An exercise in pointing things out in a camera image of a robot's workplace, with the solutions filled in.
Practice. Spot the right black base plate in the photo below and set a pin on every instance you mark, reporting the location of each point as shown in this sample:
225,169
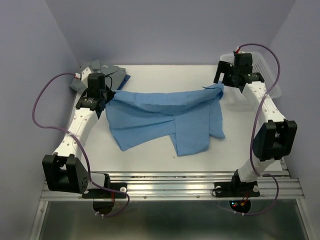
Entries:
225,189

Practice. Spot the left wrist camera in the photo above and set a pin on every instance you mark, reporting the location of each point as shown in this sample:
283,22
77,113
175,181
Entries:
95,81

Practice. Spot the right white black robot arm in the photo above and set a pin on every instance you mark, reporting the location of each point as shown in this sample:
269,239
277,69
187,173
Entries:
272,135

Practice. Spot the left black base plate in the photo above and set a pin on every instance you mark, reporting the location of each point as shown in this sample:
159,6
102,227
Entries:
97,193

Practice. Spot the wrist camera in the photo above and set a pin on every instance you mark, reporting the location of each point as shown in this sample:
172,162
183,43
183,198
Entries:
242,60
95,81

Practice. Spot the light blue long sleeve shirt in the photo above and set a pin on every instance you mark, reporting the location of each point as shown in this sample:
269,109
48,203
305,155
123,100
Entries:
189,118

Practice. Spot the aluminium mounting rail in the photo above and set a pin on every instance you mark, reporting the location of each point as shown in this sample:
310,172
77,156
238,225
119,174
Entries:
197,185

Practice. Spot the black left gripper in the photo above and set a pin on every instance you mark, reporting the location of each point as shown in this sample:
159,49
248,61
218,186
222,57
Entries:
110,95

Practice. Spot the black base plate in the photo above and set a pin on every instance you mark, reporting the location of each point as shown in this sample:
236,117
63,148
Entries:
97,193
225,189

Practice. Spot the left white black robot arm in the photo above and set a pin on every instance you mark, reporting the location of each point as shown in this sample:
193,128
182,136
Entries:
63,170

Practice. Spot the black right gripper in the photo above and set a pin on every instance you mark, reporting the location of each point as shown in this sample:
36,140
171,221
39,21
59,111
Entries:
222,67

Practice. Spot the white plastic mesh basket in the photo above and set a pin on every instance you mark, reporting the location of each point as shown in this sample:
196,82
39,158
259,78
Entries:
259,65

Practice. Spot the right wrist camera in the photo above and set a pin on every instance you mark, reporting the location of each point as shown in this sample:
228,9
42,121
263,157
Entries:
242,60

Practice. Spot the folded blue plaid shirt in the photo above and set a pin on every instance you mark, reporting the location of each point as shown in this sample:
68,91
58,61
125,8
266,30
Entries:
123,82

